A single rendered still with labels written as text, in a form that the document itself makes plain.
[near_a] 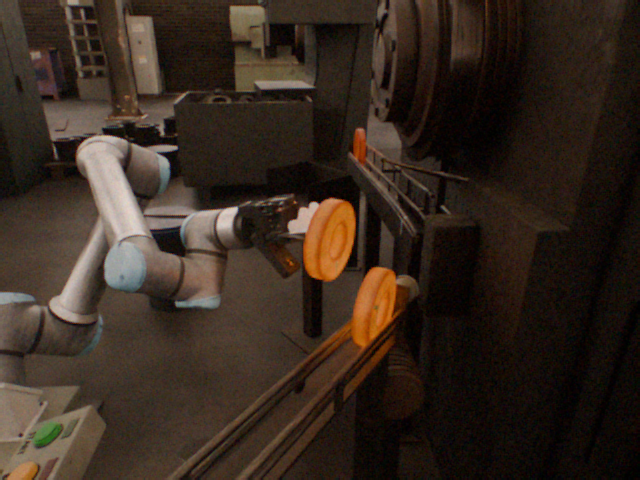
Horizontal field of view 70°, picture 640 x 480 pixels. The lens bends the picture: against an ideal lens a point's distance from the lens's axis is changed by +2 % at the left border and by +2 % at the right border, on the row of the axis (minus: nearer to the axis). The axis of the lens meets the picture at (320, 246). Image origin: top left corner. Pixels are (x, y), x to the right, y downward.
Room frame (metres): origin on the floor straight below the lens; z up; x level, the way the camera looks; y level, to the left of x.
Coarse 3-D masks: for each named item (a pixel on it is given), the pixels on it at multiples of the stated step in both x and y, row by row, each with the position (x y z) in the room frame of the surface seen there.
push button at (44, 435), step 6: (48, 426) 0.53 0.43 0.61; (54, 426) 0.53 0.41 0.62; (60, 426) 0.53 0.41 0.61; (36, 432) 0.52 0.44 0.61; (42, 432) 0.52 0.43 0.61; (48, 432) 0.52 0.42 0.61; (54, 432) 0.52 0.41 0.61; (36, 438) 0.51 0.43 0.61; (42, 438) 0.51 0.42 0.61; (48, 438) 0.51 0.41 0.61; (36, 444) 0.50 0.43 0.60; (42, 444) 0.50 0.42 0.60
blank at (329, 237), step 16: (320, 208) 0.75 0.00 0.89; (336, 208) 0.75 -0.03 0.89; (320, 224) 0.72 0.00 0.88; (336, 224) 0.75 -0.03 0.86; (352, 224) 0.82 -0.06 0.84; (320, 240) 0.70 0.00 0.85; (336, 240) 0.80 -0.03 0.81; (352, 240) 0.82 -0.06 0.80; (304, 256) 0.71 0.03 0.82; (320, 256) 0.70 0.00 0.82; (336, 256) 0.77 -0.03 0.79; (320, 272) 0.71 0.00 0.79; (336, 272) 0.76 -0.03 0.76
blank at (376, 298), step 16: (384, 272) 0.72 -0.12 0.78; (368, 288) 0.69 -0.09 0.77; (384, 288) 0.71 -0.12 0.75; (368, 304) 0.67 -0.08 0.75; (384, 304) 0.75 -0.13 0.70; (352, 320) 0.66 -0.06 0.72; (368, 320) 0.65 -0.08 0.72; (384, 320) 0.73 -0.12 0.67; (352, 336) 0.67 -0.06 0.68; (368, 336) 0.65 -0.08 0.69
